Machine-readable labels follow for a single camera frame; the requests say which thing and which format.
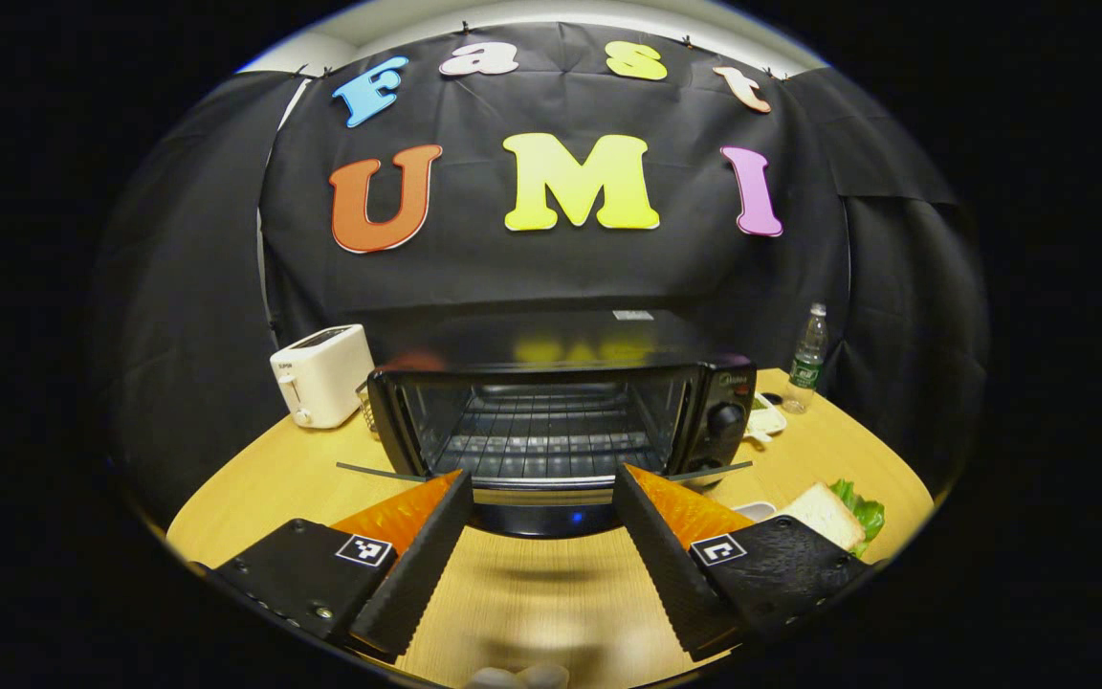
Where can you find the white toaster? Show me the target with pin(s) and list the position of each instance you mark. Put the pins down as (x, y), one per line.
(321, 373)

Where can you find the black electric oven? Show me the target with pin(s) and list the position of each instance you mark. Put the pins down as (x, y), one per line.
(714, 383)

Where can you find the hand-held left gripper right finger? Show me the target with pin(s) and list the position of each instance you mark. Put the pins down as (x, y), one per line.
(671, 574)

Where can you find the white plastic tray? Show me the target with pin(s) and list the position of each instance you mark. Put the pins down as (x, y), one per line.
(757, 509)

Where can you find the lettuce sandwich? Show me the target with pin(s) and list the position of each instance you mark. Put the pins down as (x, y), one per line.
(824, 512)

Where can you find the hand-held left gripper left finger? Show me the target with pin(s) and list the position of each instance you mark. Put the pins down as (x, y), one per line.
(427, 560)

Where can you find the white divided grain dish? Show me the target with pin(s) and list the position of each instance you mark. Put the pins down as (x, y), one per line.
(766, 418)

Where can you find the clear water bottle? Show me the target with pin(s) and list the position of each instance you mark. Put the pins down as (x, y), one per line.
(807, 364)

